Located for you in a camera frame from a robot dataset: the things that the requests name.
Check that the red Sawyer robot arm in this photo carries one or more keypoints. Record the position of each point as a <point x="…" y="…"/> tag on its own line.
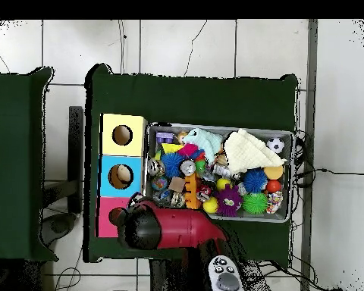
<point x="185" y="225"/>

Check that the shallow metal mesh bin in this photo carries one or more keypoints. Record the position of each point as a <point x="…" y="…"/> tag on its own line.
<point x="261" y="133"/>

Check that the orange building block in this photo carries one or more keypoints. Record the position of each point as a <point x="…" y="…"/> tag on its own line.
<point x="191" y="191"/>

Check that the blue spiky rubber ball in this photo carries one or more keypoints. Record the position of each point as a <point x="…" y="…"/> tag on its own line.
<point x="254" y="180"/>
<point x="172" y="163"/>

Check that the yellow cheese wedge toy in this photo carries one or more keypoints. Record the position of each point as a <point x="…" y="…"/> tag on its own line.
<point x="171" y="148"/>

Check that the purple spiky monster toy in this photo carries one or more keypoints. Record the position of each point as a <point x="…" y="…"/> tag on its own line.
<point x="229" y="200"/>

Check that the mint knitted cloth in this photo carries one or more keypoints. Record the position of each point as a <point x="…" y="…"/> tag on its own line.
<point x="206" y="141"/>

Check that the green spiky rubber ball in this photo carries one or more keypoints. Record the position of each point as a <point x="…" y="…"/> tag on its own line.
<point x="254" y="203"/>

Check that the dark green table cloth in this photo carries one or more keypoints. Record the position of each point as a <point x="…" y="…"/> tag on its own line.
<point x="185" y="97"/>

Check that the cream knitted cloth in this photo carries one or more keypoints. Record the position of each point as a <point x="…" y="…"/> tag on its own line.
<point x="248" y="151"/>

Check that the orange rubber ball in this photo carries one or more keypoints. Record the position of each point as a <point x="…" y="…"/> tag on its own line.
<point x="273" y="186"/>

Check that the green cloth side table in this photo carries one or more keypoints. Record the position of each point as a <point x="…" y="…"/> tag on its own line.
<point x="12" y="166"/>

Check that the small soccer ball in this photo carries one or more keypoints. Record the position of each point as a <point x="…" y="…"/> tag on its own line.
<point x="275" y="145"/>

